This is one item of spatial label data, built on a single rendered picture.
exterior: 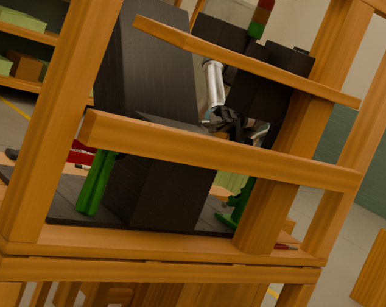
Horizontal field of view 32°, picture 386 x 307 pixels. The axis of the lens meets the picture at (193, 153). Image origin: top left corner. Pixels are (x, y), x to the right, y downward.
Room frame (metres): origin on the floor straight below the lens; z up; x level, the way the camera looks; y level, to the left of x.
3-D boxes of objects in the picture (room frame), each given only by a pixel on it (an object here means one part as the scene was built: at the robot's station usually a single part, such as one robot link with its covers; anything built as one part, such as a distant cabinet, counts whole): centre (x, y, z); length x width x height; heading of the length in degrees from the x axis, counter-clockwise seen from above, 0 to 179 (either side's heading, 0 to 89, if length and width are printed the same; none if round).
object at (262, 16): (2.15, -0.04, 1.67); 0.05 x 0.05 x 0.05
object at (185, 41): (2.26, -0.10, 1.52); 0.90 x 0.25 x 0.04; 135
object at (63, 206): (2.44, 0.09, 0.89); 1.10 x 0.42 x 0.02; 135
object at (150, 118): (2.27, 0.07, 1.07); 0.30 x 0.18 x 0.34; 135
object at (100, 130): (2.18, -0.17, 1.23); 1.30 x 0.05 x 0.09; 135
